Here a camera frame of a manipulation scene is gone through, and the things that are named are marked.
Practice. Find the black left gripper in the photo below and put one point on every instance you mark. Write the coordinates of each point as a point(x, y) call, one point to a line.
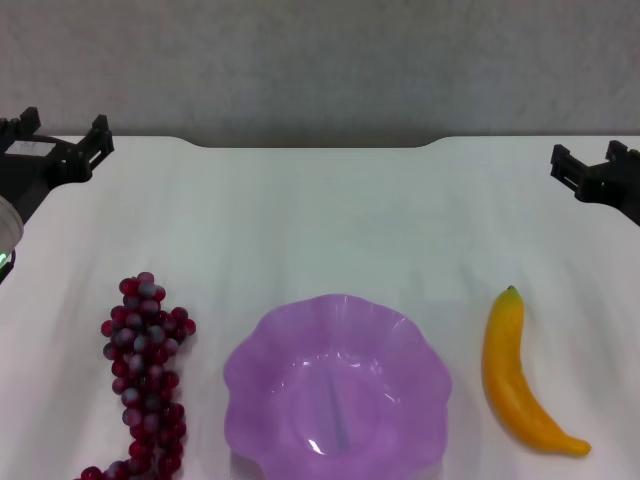
point(35, 170)

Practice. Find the purple translucent wavy plate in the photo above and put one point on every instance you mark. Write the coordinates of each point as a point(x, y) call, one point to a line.
point(310, 390)

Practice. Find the yellow plastic banana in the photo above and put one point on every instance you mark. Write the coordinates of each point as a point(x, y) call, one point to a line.
point(505, 370)

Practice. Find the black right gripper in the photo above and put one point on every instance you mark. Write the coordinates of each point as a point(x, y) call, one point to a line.
point(617, 187)

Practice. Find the dark red grape bunch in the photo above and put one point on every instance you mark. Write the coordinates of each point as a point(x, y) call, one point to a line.
point(142, 360)

